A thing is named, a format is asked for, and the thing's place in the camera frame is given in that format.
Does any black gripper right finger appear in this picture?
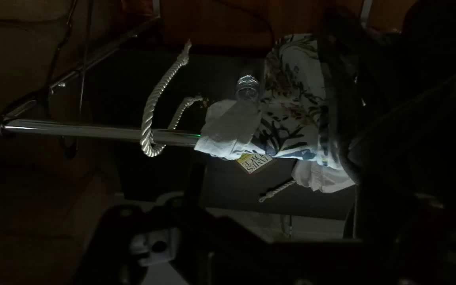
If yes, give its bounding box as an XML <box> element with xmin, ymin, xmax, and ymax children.
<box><xmin>353</xmin><ymin>192</ymin><xmax>456</xmax><ymax>285</ymax></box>

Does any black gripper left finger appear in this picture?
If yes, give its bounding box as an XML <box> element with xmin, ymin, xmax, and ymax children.
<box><xmin>75</xmin><ymin>203</ymin><xmax>203</xmax><ymax>285</ymax></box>

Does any thin black hanger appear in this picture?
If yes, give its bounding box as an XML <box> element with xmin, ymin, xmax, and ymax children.
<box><xmin>43</xmin><ymin>0</ymin><xmax>92</xmax><ymax>160</ymax></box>

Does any dark hanging robe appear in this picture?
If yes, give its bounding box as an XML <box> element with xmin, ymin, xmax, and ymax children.
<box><xmin>315</xmin><ymin>5</ymin><xmax>456</xmax><ymax>176</ymax></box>

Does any chrome rack upright pole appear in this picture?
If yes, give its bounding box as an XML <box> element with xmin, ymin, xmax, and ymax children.
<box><xmin>0</xmin><ymin>17</ymin><xmax>162</xmax><ymax>149</ymax></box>

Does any white floral cloth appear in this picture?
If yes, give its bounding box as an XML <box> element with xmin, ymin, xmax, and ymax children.
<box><xmin>192</xmin><ymin>33</ymin><xmax>358</xmax><ymax>195</ymax></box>

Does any chrome rack lower rail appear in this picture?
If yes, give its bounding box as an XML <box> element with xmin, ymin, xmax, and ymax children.
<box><xmin>0</xmin><ymin>117</ymin><xmax>204</xmax><ymax>150</ymax></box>

